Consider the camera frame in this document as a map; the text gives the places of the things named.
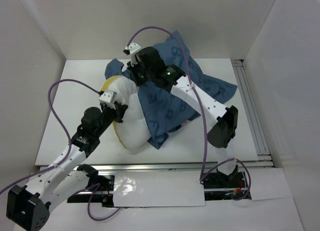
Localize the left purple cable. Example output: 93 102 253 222
0 78 126 221

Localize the white pillow yellow edge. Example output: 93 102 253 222
101 75 151 151

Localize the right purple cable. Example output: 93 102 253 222
126 26 252 201

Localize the aluminium side rail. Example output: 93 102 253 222
231 59 273 162

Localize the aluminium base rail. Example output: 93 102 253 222
65 164 250 209

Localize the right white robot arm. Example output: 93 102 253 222
123 43 239 187

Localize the purple cable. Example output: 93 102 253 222
0 78 126 221
126 26 252 201

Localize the blue cartoon print pillowcase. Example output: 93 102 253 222
103 32 238 150

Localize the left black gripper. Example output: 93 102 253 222
95 100 128 138

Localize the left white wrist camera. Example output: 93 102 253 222
98 89 117 109

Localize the white cover plate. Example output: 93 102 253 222
113 170 206 208

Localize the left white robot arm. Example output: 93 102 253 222
6 102 128 231

